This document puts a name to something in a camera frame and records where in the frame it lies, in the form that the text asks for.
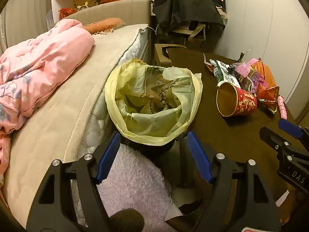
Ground beige cloth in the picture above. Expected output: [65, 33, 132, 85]
[216, 5, 228, 21]

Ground pink striped stick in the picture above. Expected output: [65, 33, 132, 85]
[277, 96, 288, 120]

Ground pink quilt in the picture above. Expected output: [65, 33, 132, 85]
[0, 19, 95, 182]

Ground red paper cup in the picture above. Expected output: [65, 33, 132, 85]
[216, 81, 258, 118]

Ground black jacket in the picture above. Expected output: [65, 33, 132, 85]
[153, 0, 226, 34]

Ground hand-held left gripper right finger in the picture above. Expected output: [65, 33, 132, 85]
[187, 131, 282, 232]

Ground bright pink wrapper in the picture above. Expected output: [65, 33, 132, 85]
[235, 58, 261, 76]

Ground trash bin with yellow bag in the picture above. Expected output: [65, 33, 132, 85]
[104, 57, 203, 155]

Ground orange pillow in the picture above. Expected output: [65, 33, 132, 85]
[83, 18, 126, 35]

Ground green white packet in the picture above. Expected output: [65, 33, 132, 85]
[210, 59, 242, 89]

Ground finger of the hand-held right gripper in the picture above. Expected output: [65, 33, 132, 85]
[259, 127, 309, 161]
[278, 119, 309, 150]

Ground white vertical blinds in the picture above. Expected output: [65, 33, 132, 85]
[0, 0, 53, 50]

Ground beige bed mattress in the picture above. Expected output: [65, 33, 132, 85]
[0, 24, 152, 225]

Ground cardboard box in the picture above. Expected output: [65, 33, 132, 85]
[154, 43, 188, 67]

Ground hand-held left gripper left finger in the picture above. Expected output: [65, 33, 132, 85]
[26, 132, 121, 232]

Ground beige padded headboard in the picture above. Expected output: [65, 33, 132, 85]
[58, 0, 153, 29]

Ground white paper scrap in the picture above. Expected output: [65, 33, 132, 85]
[275, 190, 290, 207]

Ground wooden chair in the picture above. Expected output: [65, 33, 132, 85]
[169, 22, 208, 42]

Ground small orange plastic bag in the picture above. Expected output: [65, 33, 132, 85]
[59, 8, 78, 20]

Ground orange snack bag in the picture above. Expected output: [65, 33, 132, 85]
[251, 59, 280, 113]

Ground lilac fluffy cloth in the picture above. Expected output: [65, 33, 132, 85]
[97, 144, 175, 232]

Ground small white ornament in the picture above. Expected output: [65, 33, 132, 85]
[74, 2, 89, 12]

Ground dark brown rounded object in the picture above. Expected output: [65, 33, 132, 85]
[109, 208, 146, 232]

